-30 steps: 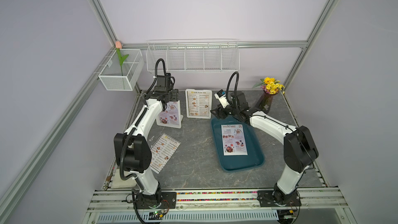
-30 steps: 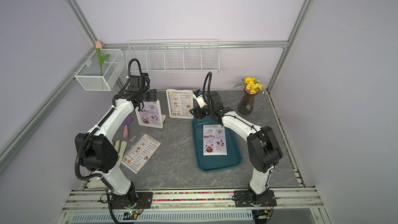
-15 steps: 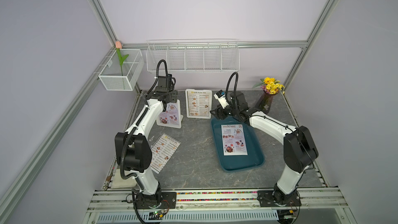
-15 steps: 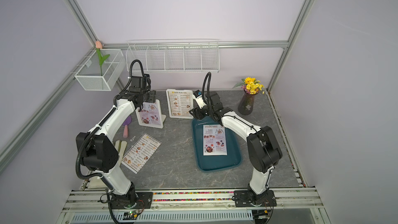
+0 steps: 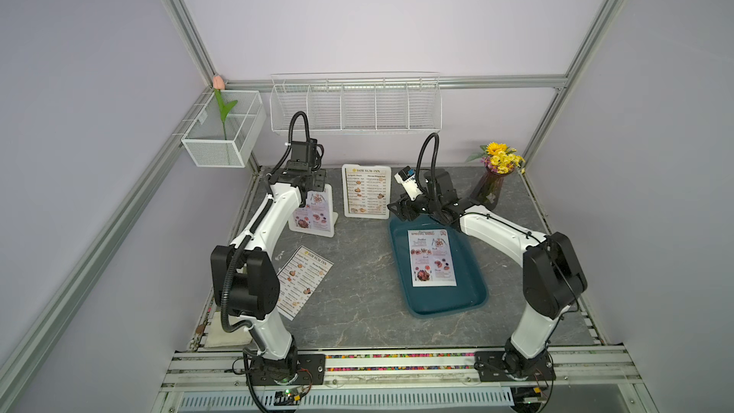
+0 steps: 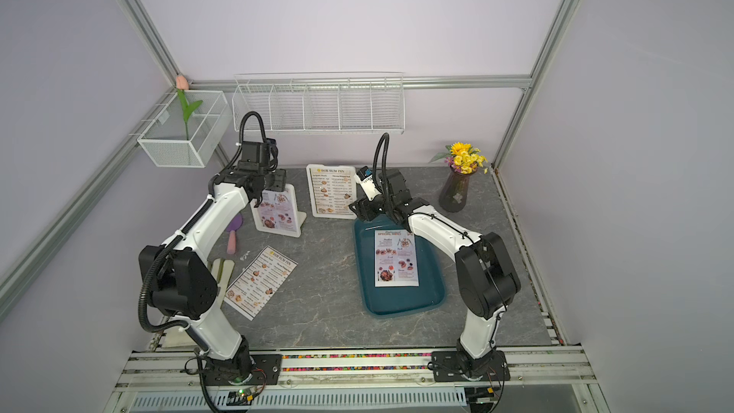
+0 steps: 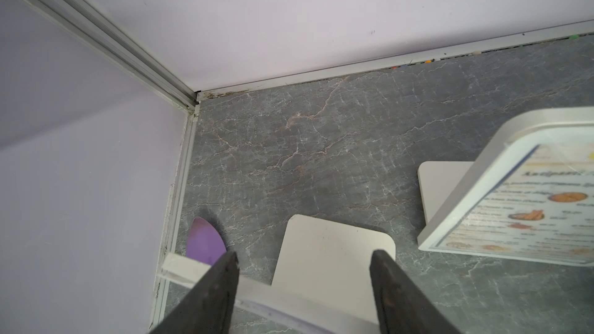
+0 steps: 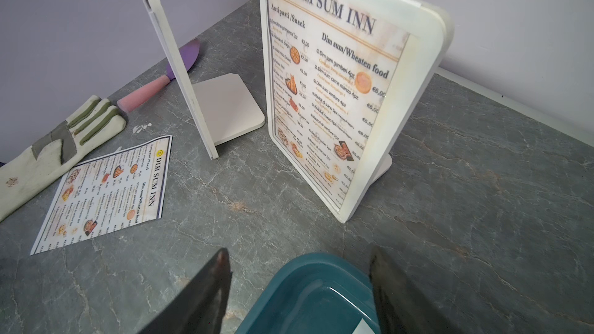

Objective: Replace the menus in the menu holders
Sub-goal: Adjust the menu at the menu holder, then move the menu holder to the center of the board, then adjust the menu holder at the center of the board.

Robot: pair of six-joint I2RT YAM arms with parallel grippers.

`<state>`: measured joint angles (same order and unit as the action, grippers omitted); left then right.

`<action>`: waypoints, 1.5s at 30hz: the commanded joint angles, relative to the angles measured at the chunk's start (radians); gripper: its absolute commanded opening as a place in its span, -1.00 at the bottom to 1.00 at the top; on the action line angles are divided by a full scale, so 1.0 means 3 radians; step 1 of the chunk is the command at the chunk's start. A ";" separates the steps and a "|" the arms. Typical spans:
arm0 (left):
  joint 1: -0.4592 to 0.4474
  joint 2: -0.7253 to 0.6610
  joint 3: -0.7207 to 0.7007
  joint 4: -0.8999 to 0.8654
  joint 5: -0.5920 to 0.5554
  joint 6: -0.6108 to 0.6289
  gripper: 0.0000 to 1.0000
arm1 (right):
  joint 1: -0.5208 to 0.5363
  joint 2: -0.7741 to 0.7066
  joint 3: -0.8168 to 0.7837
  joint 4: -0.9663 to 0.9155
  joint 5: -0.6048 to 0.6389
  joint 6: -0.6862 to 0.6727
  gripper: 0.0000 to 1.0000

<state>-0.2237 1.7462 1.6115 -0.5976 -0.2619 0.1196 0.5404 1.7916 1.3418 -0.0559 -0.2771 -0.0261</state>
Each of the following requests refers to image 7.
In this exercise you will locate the rear dim sum menu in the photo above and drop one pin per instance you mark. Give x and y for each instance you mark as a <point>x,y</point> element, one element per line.
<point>543,210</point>

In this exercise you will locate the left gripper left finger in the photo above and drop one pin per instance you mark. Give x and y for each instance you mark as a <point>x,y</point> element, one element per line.
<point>209,305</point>

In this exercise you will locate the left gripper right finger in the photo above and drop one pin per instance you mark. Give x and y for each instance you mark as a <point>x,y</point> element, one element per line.
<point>401,306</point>

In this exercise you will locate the white menu holder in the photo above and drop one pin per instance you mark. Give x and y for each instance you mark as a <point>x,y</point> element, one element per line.
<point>449,189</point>
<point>304,272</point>

